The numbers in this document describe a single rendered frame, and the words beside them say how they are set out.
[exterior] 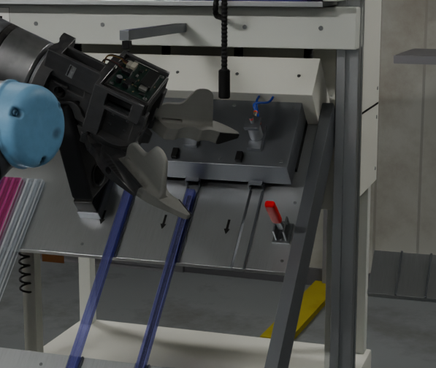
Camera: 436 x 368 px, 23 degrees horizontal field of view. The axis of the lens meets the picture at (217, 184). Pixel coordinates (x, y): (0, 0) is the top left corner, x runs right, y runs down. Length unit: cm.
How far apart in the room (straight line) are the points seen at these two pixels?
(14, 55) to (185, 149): 74
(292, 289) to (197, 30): 50
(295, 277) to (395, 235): 327
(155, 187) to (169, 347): 139
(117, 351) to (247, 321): 217
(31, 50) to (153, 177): 18
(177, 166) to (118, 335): 80
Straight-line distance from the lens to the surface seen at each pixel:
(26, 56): 106
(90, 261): 252
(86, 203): 177
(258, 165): 171
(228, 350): 237
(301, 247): 166
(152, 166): 101
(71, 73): 105
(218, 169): 174
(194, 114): 111
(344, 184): 186
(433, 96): 476
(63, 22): 195
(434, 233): 486
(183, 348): 238
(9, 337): 439
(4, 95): 94
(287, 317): 160
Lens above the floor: 143
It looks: 11 degrees down
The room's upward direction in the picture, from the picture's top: straight up
